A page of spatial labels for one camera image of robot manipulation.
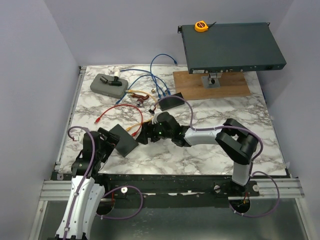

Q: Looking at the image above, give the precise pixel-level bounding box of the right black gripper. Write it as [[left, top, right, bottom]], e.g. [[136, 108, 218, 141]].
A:
[[135, 120, 173, 146]]

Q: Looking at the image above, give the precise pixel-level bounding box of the red ethernet cable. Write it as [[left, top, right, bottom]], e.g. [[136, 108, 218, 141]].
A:
[[93, 104, 144, 137]]

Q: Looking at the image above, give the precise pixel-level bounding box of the yellow ethernet cable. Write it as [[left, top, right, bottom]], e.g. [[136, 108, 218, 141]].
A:
[[124, 89, 155, 132]]

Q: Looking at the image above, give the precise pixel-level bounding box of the black TP-Link network switch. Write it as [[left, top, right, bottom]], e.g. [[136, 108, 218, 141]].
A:
[[109, 124, 139, 158]]

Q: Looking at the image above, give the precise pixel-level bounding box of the red-brown handle tool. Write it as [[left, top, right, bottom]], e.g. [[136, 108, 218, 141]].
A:
[[131, 93, 150, 107]]

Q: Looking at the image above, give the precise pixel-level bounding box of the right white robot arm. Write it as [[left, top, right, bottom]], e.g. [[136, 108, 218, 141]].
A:
[[136, 112, 261, 196]]

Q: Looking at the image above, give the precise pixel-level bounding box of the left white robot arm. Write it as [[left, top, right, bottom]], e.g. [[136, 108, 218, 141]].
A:
[[54, 126, 120, 240]]

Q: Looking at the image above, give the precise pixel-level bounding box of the grey case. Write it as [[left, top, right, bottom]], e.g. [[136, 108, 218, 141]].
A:
[[90, 73, 129, 99]]

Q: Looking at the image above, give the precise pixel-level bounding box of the black T-shaped fitting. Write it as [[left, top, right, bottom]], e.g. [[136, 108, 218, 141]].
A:
[[99, 75, 123, 87]]

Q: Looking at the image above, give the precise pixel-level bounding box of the wooden board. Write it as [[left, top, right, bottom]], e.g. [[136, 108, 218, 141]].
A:
[[173, 71, 251, 100]]

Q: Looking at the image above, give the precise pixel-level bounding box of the grey metal stand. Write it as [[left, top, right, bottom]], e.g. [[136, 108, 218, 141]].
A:
[[201, 72, 222, 89]]

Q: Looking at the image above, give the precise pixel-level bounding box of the yellow tape measure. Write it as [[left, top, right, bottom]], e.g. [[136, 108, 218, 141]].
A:
[[194, 20, 217, 33]]

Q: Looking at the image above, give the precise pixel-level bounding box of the dark green rack unit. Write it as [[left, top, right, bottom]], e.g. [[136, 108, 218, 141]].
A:
[[177, 22, 287, 74]]

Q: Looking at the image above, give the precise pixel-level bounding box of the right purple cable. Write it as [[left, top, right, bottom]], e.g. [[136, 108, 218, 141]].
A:
[[153, 96, 281, 218]]

